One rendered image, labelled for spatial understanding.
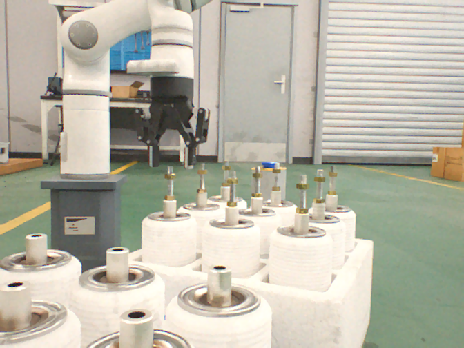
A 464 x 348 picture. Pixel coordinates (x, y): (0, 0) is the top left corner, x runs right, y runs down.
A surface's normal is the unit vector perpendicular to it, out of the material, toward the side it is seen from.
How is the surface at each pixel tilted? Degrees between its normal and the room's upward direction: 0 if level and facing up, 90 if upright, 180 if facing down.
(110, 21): 91
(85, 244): 85
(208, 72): 90
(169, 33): 90
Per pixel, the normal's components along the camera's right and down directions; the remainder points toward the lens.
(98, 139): 0.72, 0.08
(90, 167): 0.47, 0.10
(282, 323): -0.41, 0.07
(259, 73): 0.07, 0.10
